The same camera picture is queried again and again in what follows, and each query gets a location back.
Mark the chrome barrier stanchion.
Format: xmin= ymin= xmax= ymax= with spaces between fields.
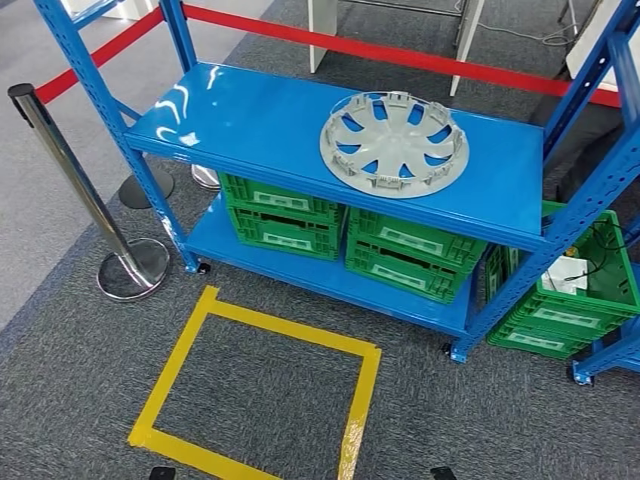
xmin=7 ymin=82 xmax=172 ymax=303
xmin=191 ymin=163 xmax=221 ymax=193

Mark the blue metal shelf rack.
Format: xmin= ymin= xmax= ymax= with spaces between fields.
xmin=32 ymin=0 xmax=640 ymax=366
xmin=572 ymin=33 xmax=640 ymax=387

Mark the white box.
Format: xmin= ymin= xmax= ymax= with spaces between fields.
xmin=541 ymin=254 xmax=589 ymax=297

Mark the grey wheel hubcap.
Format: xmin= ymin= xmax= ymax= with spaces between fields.
xmin=318 ymin=91 xmax=470 ymax=200

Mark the white floor cable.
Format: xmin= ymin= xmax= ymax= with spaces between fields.
xmin=477 ymin=19 xmax=576 ymax=49

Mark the white lit platform block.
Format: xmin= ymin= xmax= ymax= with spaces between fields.
xmin=65 ymin=0 xmax=156 ymax=21

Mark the white desk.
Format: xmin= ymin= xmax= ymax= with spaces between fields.
xmin=307 ymin=0 xmax=486 ymax=99
xmin=565 ymin=0 xmax=640 ymax=94

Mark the thin black cable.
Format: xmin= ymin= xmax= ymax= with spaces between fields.
xmin=564 ymin=221 xmax=632 ymax=283

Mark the open green plastic crate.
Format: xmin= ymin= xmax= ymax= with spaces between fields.
xmin=485 ymin=200 xmax=640 ymax=340

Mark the black pole grey disc stand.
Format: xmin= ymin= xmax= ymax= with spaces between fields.
xmin=118 ymin=170 xmax=175 ymax=211

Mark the yellow floor tape square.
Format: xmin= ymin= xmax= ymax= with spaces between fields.
xmin=127 ymin=284 xmax=382 ymax=480

